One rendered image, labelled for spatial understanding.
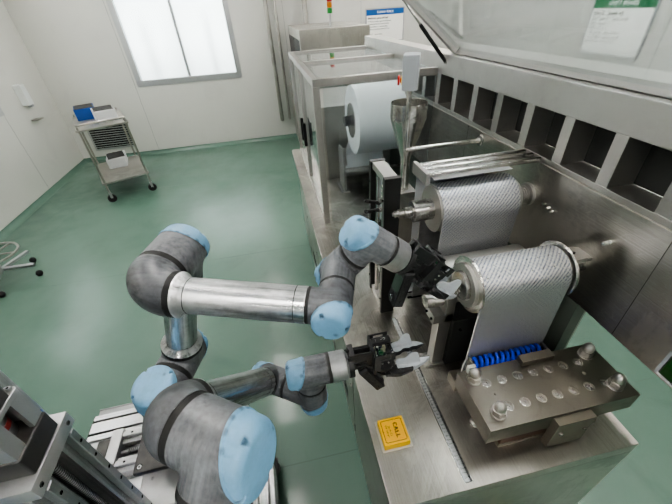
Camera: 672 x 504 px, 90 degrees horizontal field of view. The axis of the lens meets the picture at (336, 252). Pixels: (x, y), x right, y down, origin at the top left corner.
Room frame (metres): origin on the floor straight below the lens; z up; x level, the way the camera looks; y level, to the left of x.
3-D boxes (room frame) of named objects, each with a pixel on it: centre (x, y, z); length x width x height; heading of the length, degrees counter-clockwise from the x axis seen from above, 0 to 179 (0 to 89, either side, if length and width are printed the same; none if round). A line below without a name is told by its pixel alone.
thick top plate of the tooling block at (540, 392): (0.47, -0.51, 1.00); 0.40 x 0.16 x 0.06; 99
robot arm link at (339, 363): (0.51, 0.01, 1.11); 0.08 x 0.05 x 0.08; 9
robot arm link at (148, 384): (0.55, 0.52, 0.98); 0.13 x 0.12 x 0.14; 171
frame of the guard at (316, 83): (2.17, -0.13, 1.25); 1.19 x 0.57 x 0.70; 9
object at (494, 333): (0.58, -0.46, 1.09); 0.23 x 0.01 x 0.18; 99
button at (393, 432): (0.43, -0.12, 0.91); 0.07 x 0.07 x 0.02; 9
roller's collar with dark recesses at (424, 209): (0.87, -0.26, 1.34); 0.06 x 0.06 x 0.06; 9
